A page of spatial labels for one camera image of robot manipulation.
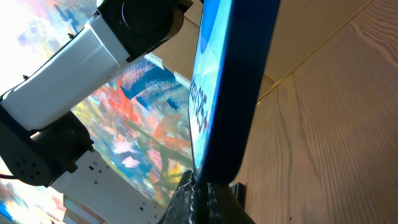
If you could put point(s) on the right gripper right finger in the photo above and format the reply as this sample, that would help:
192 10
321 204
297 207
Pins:
224 208

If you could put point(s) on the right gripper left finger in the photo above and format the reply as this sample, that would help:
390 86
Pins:
183 205

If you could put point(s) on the blue screen Samsung smartphone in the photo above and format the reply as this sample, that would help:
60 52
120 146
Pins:
232 49

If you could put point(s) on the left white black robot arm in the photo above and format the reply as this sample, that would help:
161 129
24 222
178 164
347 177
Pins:
44 144

